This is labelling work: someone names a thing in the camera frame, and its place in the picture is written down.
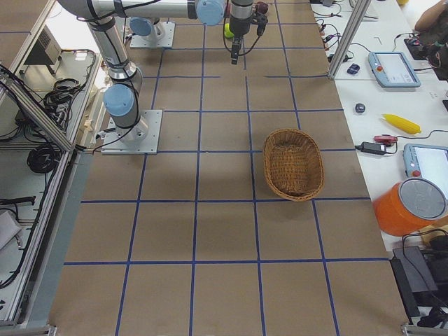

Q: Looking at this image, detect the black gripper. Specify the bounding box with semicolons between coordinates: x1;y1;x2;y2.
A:
230;0;268;65

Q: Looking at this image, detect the green apple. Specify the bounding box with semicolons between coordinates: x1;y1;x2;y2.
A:
224;23;234;39

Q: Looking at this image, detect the dark red apple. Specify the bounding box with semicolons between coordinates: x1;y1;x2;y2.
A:
255;1;269;15

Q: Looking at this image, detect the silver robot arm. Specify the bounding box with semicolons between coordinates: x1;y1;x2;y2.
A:
129;17;165;39
59;0;268;82

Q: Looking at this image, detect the woven wicker basket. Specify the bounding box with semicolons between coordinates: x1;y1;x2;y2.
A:
263;128;325;202

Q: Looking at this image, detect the dark blue round object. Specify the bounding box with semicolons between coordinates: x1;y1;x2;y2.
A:
354;103;366;113

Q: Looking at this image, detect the upper blue teach pendant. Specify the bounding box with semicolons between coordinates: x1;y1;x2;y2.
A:
367;52;421;88

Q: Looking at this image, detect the blue teach pendant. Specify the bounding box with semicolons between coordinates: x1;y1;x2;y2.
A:
402;143;447;183
367;52;421;88

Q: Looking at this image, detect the black power adapter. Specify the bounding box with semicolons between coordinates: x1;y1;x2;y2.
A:
355;141;388;155

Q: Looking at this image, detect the yellow toy corn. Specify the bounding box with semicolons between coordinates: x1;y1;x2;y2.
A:
381;113;421;135

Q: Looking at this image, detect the lower blue teach pendant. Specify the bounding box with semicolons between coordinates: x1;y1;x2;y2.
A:
402;143;447;183

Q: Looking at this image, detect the orange cylindrical container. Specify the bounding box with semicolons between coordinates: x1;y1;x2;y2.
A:
373;178;447;237

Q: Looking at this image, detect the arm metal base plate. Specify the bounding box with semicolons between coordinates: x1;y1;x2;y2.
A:
129;17;175;49
100;110;162;155

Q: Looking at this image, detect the aluminium frame post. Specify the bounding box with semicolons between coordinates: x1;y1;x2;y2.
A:
328;0;371;80

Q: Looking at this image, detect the red handled tool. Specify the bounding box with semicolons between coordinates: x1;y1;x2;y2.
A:
373;134;398;146

